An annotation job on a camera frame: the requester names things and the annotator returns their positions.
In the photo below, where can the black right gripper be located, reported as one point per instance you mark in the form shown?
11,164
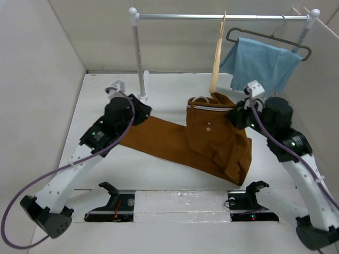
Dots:
235,115

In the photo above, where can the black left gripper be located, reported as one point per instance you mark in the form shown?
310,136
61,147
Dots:
142,110

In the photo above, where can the brown trousers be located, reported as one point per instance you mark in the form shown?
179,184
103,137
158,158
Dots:
208,142

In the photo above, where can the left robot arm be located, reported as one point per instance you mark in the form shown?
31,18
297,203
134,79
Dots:
47,208

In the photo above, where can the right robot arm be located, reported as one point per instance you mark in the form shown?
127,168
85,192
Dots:
316,224

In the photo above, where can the beige wooden hanger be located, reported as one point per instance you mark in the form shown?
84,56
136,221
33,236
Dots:
216,63

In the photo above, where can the grey hanger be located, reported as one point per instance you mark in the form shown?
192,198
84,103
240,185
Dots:
296,45

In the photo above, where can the light blue towel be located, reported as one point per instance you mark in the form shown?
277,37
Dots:
250,60

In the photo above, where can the white metal clothes rack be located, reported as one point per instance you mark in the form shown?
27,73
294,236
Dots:
135,17

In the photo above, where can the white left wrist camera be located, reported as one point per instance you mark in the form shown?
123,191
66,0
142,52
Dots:
117,86

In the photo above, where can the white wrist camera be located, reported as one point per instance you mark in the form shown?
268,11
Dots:
255,89
117,86

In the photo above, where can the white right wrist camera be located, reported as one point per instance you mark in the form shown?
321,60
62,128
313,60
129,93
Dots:
255,89

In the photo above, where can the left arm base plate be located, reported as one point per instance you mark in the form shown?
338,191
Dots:
118,207

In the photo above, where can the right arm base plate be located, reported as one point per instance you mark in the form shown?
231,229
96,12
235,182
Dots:
242,210

